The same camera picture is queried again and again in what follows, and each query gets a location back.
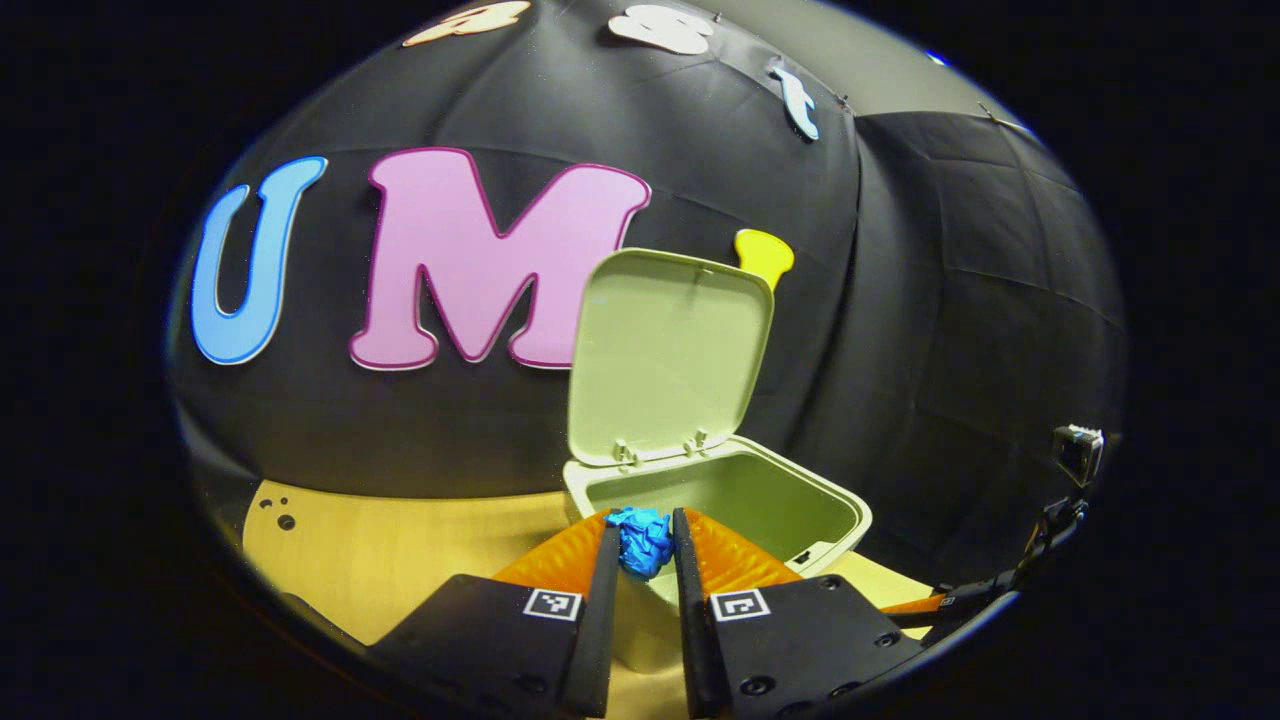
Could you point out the pale green desktop garbage bin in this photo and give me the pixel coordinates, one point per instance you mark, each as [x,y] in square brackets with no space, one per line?
[670,360]

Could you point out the wooden desktop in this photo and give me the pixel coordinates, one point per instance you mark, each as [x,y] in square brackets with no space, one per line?
[400,540]

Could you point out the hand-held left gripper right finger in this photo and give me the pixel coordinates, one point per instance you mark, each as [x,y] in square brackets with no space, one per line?
[690,610]

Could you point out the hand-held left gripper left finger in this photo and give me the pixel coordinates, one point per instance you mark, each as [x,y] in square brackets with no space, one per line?
[605,600]

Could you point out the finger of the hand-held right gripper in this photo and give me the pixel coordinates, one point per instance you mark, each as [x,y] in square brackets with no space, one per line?
[950,603]

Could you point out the blue paper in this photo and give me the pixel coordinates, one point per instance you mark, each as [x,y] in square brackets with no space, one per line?
[640,540]

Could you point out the black backdrop cloth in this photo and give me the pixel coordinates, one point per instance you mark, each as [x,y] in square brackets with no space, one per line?
[900,300]

